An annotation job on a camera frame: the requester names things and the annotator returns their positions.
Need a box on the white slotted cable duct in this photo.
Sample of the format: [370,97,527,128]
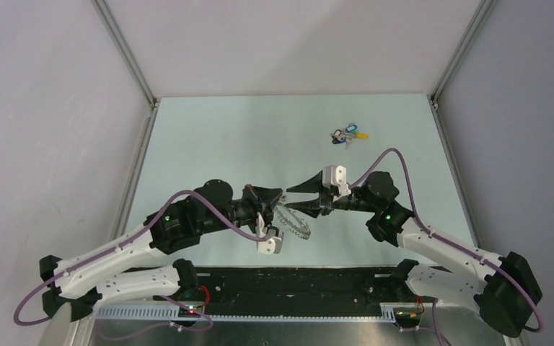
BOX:
[95,303,420,323]

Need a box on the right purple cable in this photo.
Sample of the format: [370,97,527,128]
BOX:
[348,148,545,346]

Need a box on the right aluminium frame post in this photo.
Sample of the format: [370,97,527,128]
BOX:
[429,0,498,110]

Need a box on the metal disc with keyrings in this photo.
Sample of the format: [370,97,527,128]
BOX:
[274,202,312,240]

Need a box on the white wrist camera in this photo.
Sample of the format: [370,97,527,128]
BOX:
[320,165,351,199]
[255,213,283,254]

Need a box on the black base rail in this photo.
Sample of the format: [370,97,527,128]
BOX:
[171,267,418,316]

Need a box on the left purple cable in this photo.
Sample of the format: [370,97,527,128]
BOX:
[13,190,278,342]

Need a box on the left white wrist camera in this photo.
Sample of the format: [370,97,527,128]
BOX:
[255,213,283,254]

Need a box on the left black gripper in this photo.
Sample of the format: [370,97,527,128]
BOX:
[199,184,282,236]

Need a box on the blue key tag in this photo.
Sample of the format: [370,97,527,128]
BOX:
[345,124,358,133]

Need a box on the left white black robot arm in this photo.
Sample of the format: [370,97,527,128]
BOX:
[40,179,283,321]

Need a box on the purple cable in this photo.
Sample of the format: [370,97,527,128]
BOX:
[348,148,545,346]
[13,190,278,342]

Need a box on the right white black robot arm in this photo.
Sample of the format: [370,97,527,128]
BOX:
[287,166,542,338]

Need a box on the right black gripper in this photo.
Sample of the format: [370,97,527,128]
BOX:
[285,170,378,219]

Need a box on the left aluminium frame post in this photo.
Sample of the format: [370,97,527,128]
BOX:
[90,0,159,108]

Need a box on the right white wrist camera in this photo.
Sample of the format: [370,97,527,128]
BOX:
[320,165,351,199]

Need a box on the aluminium frame post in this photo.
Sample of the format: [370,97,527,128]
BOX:
[90,0,159,108]
[429,0,498,110]

